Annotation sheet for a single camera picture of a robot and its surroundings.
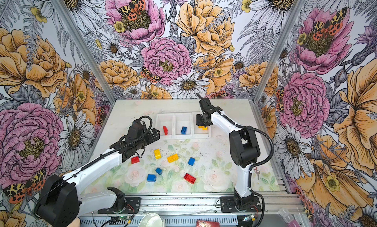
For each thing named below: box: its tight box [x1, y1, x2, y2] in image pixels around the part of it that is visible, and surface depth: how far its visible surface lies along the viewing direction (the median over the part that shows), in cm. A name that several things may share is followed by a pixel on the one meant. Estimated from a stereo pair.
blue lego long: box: [180, 126, 188, 135], surface depth 104 cm
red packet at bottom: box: [195, 220, 220, 227], surface depth 67 cm
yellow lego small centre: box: [153, 148, 162, 160], surface depth 93 cm
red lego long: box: [183, 172, 197, 185], surface depth 83 cm
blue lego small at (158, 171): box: [155, 167, 163, 175], surface depth 86 cm
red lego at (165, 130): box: [162, 125, 169, 136], surface depth 104 cm
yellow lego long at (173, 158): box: [166, 153, 180, 163], surface depth 93 cm
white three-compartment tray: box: [155, 112, 212, 140], surface depth 104 cm
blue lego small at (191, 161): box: [187, 157, 196, 167], surface depth 91 cm
